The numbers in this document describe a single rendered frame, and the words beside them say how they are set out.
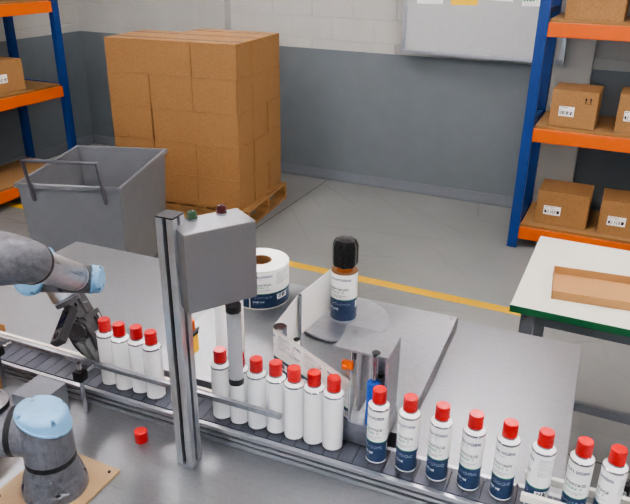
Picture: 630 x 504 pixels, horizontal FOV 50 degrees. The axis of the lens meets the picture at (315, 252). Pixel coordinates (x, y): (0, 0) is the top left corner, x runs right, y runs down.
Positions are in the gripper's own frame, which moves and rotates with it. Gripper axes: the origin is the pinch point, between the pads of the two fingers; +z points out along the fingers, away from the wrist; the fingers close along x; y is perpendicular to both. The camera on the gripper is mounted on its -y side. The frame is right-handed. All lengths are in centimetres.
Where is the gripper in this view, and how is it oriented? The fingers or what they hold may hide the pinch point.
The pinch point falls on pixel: (97, 363)
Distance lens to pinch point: 205.6
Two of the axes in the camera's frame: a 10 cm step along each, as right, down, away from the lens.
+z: 4.5, 8.8, 1.8
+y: 3.9, -3.7, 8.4
